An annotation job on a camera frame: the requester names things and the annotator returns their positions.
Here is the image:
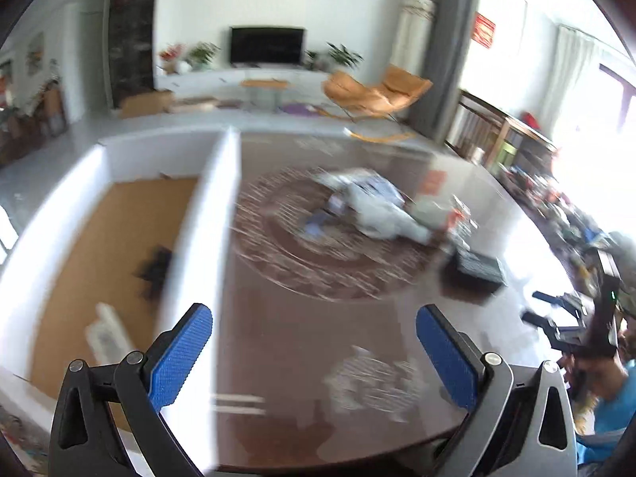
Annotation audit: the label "brown cardboard carton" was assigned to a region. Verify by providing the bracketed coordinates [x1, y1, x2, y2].
[118, 90, 176, 119]

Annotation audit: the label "red wall decoration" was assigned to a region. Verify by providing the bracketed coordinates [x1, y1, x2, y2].
[471, 10, 498, 49]

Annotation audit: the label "grey knitted sock bundle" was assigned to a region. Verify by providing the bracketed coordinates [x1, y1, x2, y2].
[348, 179, 433, 245]

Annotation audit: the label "white tower air conditioner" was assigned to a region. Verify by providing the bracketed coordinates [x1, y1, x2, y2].
[390, 0, 438, 78]

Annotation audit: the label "white television cabinet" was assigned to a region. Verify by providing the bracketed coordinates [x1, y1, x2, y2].
[154, 67, 343, 105]

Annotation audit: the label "black box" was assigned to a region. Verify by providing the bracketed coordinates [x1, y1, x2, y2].
[453, 247, 506, 288]

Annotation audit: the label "wooden stool with hairpin legs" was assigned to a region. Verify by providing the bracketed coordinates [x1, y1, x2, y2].
[241, 78, 289, 110]

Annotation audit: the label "white cardboard box container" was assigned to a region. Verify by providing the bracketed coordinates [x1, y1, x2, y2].
[0, 126, 242, 475]

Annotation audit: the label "beige oval pet bed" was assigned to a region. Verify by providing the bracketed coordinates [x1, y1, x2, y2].
[168, 98, 219, 112]

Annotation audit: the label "white squeeze bottle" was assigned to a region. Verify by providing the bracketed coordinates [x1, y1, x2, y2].
[84, 302, 135, 366]

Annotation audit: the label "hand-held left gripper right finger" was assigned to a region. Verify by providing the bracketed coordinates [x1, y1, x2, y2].
[415, 304, 580, 477]

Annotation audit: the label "black flat television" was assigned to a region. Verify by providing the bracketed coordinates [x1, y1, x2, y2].
[229, 26, 305, 66]

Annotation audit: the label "grey curtain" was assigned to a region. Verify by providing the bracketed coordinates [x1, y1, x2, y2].
[408, 0, 484, 142]

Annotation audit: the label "white sheer curtain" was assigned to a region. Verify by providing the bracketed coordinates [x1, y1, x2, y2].
[539, 24, 597, 135]

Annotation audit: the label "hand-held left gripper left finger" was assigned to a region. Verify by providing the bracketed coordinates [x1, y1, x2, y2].
[48, 302, 214, 477]

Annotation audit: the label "orange lounge rocking chair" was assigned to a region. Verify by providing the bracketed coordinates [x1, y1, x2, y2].
[322, 64, 434, 142]

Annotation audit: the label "tall dark glass cabinet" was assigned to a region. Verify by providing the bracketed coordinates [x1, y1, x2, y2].
[108, 0, 162, 109]

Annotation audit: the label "black hair claw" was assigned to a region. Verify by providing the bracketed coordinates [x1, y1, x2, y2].
[133, 244, 175, 299]

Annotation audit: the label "bushy green potted plant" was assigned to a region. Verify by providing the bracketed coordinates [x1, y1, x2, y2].
[188, 42, 220, 71]

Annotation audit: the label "red flower arrangement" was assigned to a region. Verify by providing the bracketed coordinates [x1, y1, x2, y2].
[158, 42, 187, 74]

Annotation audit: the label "large-leaf green potted plant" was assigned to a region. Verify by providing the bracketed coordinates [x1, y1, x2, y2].
[325, 42, 363, 71]

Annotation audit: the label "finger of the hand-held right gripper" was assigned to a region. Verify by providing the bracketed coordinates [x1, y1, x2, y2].
[522, 312, 592, 351]
[533, 292, 582, 315]

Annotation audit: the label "dark wooden slatted chair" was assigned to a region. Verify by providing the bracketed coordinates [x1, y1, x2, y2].
[444, 88, 557, 175]

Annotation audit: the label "cluttered sideboard items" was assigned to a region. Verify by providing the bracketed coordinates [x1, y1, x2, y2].
[497, 159, 612, 259]

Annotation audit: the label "framed wall painting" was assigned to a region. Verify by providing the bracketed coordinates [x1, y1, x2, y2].
[26, 32, 45, 76]

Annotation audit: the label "clear plastic case cartoon print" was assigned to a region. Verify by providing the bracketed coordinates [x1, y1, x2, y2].
[318, 169, 398, 194]

